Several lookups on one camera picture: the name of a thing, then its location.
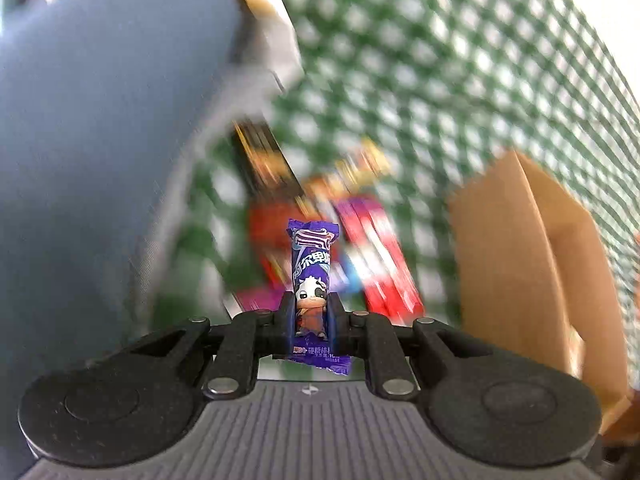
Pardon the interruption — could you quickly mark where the purple white long snack tube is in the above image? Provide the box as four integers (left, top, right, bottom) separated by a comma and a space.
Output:
233, 253, 362, 313

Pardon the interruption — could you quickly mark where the red white snack pouch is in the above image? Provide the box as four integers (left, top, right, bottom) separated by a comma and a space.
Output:
333, 195, 425, 326

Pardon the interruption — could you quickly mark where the red snack packet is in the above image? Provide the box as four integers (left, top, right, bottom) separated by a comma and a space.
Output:
247, 198, 299, 287

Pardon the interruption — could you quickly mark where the brown cardboard box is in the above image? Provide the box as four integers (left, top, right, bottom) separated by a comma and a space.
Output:
448, 151, 631, 432

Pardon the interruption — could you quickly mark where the yellow cow candy bar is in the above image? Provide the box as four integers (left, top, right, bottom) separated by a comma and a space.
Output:
303, 139, 392, 200

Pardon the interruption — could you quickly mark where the dark brown chocolate bar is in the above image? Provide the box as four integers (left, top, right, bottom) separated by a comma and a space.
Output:
231, 120, 303, 200

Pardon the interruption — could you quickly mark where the purple cow candy bar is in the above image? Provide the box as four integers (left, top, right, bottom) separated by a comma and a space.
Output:
284, 219, 352, 377

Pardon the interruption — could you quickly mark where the green white checkered cloth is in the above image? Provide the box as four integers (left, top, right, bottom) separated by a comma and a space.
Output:
138, 0, 639, 361

